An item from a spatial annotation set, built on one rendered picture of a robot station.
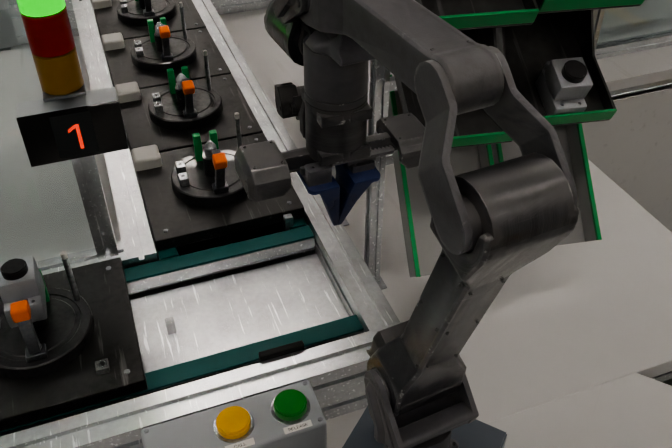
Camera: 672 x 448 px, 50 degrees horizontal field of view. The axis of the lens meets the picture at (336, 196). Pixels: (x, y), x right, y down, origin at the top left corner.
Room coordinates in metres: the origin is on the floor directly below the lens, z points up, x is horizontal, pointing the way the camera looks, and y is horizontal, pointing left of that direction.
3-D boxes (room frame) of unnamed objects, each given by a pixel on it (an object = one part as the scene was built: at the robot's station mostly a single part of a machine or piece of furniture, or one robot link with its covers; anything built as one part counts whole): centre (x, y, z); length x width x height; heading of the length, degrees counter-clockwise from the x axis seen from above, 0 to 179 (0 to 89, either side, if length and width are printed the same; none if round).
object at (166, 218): (0.98, 0.21, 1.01); 0.24 x 0.24 x 0.13; 20
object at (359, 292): (1.19, 0.28, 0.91); 1.24 x 0.33 x 0.10; 20
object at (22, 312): (0.60, 0.37, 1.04); 0.04 x 0.02 x 0.08; 20
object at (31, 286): (0.65, 0.39, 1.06); 0.08 x 0.04 x 0.07; 21
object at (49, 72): (0.78, 0.33, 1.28); 0.05 x 0.05 x 0.05
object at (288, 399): (0.53, 0.05, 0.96); 0.04 x 0.04 x 0.02
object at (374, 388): (0.41, -0.07, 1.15); 0.09 x 0.07 x 0.06; 115
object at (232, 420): (0.51, 0.12, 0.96); 0.04 x 0.04 x 0.02
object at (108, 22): (1.67, 0.46, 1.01); 0.24 x 0.24 x 0.13; 20
